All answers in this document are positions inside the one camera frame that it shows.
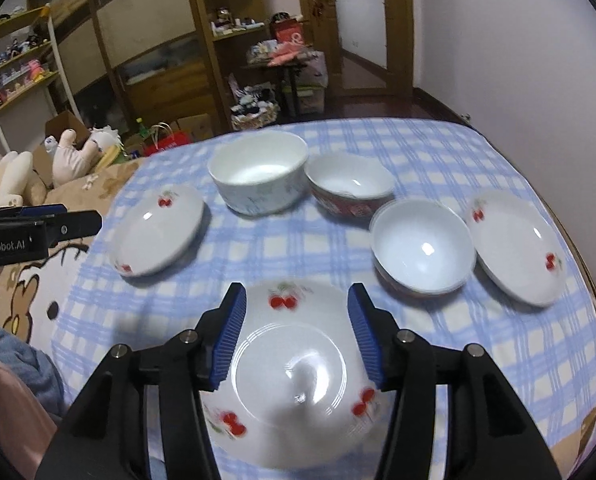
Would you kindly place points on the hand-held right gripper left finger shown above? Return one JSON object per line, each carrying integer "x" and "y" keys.
{"x": 227, "y": 340}

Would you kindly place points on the wicker basket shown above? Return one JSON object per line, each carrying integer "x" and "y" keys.
{"x": 255, "y": 120}

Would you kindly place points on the wooden wardrobe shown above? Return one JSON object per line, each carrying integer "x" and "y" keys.
{"x": 142, "y": 25}

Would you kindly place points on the small white cherry plate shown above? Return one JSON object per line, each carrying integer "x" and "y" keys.
{"x": 513, "y": 250}

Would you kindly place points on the green bottle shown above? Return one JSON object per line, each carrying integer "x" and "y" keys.
{"x": 139, "y": 127}

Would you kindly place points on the blue plaid bed sheet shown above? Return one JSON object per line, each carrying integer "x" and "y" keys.
{"x": 428, "y": 160}

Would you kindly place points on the large white cherry plate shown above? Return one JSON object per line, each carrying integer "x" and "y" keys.
{"x": 288, "y": 355}

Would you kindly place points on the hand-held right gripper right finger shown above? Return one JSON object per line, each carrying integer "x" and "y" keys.
{"x": 365, "y": 340}

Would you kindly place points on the striped plush toy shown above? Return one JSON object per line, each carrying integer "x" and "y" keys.
{"x": 253, "y": 97}

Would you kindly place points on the white toy shelf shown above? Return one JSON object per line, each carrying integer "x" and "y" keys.
{"x": 27, "y": 67}

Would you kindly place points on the yellow fabric item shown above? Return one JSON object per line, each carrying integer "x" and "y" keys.
{"x": 110, "y": 157}

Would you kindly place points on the large white bowl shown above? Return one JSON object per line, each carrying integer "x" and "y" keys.
{"x": 162, "y": 235}
{"x": 258, "y": 195}

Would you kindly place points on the pink white plush toy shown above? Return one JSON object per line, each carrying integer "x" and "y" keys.
{"x": 70, "y": 160}

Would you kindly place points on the white-haired doll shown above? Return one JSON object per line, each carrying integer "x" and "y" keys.
{"x": 105, "y": 137}

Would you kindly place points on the white bunny plush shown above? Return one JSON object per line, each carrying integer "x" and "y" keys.
{"x": 7, "y": 175}

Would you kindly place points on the wooden door frame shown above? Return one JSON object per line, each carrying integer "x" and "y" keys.
{"x": 400, "y": 35}

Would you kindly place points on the red paper bag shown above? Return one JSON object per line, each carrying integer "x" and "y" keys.
{"x": 170, "y": 142}

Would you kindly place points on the open cardboard box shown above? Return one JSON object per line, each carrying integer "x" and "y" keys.
{"x": 70, "y": 122}

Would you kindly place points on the red gift bag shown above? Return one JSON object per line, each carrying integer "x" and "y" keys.
{"x": 290, "y": 35}

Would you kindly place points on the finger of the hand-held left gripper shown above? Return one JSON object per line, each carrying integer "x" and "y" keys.
{"x": 75, "y": 227}
{"x": 45, "y": 210}

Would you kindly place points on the wooden bookshelf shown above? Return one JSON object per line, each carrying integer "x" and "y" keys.
{"x": 237, "y": 32}

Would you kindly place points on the red patterned bowl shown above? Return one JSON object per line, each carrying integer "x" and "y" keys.
{"x": 418, "y": 250}
{"x": 348, "y": 175}

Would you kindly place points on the clear storage box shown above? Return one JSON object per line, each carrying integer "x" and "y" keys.
{"x": 310, "y": 100}

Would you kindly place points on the pink cloth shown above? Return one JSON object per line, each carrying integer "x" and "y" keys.
{"x": 17, "y": 425}

